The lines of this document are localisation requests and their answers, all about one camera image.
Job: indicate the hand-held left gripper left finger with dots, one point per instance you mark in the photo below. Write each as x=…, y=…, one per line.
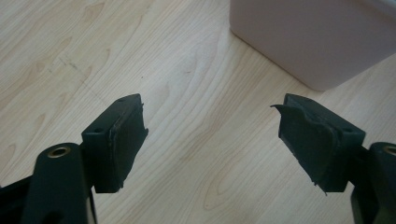
x=115, y=146

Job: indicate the pale pink plastic container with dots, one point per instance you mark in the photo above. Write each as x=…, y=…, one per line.
x=314, y=37

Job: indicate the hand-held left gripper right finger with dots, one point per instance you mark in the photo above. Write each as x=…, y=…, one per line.
x=314, y=143

